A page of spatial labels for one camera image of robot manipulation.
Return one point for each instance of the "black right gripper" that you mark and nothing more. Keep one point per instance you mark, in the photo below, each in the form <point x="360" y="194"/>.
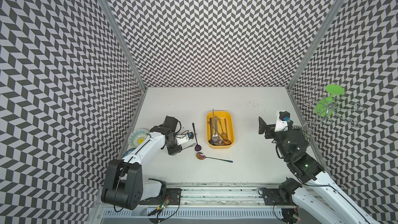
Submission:
<point x="270" y="128"/>

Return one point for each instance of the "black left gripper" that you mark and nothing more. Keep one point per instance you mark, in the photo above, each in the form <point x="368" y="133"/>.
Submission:
<point x="176" y="149"/>

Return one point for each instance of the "black handled spoon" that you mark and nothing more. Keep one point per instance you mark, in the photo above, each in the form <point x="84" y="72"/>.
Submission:
<point x="210" y="140"/>

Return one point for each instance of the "silver long handled spoon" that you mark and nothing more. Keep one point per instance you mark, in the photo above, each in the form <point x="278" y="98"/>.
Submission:
<point x="215" y="137"/>

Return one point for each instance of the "gold spoon ornate handle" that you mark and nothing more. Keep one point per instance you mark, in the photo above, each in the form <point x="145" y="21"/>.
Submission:
<point x="223" y="134"/>

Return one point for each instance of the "rose gold long spoon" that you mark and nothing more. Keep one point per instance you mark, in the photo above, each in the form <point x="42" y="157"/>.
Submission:
<point x="226" y="139"/>

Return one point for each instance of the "yellow plastic storage box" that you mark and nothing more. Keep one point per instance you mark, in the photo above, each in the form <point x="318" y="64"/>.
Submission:
<point x="222" y="115"/>

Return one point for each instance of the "gold bowl spoon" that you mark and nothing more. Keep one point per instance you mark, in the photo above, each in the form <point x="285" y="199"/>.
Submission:
<point x="216" y="127"/>

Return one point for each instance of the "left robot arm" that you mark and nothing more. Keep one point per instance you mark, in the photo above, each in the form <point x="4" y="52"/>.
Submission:
<point x="124" y="184"/>

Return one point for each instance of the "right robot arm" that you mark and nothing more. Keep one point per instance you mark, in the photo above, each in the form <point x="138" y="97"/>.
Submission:
<point x="291" y="146"/>

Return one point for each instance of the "dark purple spoon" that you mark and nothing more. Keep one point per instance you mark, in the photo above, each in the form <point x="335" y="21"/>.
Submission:
<point x="198" y="146"/>

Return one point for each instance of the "yellow patterned bowl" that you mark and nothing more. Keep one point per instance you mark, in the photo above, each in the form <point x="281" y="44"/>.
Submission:
<point x="137" y="137"/>

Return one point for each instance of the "blue patterned bowl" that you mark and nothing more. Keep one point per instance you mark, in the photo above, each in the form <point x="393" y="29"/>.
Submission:
<point x="128" y="152"/>

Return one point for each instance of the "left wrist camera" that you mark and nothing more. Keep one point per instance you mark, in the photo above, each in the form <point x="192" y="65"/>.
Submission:
<point x="182" y="139"/>

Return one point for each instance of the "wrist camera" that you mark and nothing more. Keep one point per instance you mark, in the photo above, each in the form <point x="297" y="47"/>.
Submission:
<point x="182" y="139"/>
<point x="283" y="118"/>

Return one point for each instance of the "blue handled spoon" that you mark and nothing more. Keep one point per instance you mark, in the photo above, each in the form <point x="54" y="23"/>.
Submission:
<point x="202" y="156"/>

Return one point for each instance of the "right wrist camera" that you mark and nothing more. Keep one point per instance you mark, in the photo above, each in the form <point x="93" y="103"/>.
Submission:
<point x="283" y="118"/>

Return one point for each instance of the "aluminium front rail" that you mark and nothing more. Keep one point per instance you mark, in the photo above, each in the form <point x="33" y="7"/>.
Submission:
<point x="247" y="194"/>

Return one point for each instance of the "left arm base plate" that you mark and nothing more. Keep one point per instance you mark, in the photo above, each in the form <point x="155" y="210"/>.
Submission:
<point x="170" y="195"/>

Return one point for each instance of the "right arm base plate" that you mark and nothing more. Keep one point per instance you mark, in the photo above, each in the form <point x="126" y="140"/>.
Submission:
<point x="276" y="197"/>

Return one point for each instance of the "aluminium corner post right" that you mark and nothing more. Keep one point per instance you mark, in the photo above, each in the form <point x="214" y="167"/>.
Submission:
<point x="333" y="12"/>

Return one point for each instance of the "aluminium corner post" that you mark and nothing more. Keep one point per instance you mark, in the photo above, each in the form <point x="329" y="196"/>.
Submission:
<point x="333" y="12"/>
<point x="120" y="39"/>

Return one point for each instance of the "aluminium corner post left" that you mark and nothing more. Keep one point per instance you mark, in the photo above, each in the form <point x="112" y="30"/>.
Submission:
<point x="120" y="39"/>

